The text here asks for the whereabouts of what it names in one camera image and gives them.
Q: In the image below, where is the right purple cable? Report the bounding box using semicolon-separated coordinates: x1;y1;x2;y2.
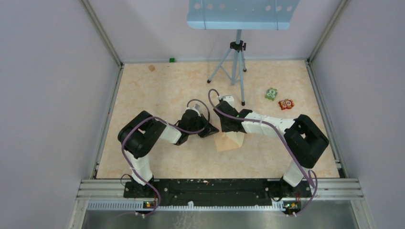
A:
207;89;318;217

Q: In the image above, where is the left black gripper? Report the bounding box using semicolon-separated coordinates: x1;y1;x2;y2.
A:
187;114;218;138

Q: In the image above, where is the white cable duct strip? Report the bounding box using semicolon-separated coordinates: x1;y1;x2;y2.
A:
87;200;285;211

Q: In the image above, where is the red toy block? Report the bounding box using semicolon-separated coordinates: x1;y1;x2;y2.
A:
278;99;294;110

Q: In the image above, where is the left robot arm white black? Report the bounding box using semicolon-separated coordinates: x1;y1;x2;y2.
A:
117;108;219;198

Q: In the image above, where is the purple cable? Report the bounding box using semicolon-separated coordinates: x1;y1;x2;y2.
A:
207;89;318;217
120;98;212;219

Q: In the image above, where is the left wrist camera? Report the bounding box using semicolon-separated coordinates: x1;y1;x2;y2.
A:
186;104;201;116

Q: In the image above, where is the green toy block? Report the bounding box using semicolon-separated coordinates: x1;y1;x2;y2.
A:
265;87;278;101

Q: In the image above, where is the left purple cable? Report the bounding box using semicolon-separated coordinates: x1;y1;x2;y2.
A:
120;98;212;219

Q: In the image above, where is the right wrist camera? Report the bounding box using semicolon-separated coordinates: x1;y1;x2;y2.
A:
218;95;234;107

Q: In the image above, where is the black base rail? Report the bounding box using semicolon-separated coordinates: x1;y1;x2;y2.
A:
123;178;312;207

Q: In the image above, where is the peach envelope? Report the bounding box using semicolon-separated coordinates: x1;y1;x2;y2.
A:
213;132;236;152

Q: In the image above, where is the cream paper letter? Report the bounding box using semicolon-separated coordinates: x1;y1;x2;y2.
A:
225;132;245;148

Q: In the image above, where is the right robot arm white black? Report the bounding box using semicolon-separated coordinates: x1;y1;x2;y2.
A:
214;99;329;197

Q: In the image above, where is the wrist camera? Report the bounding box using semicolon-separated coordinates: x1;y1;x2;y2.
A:
186;104;201;116
218;95;234;107

